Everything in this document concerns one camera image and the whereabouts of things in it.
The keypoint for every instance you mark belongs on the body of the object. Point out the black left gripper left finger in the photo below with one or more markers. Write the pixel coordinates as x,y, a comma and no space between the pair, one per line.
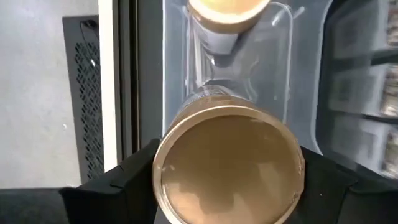
124,193

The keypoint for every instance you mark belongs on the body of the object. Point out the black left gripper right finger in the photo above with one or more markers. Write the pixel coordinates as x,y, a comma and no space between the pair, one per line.
326,199

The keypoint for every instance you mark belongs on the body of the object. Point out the gold lid spice jar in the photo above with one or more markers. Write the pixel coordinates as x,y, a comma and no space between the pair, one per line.
227,18
230,168

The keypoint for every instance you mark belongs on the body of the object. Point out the black perforated panel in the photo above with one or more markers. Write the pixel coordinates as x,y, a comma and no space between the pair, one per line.
88,102

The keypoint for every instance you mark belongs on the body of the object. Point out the clear plastic bin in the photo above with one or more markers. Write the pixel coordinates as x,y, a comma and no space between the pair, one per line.
280,77

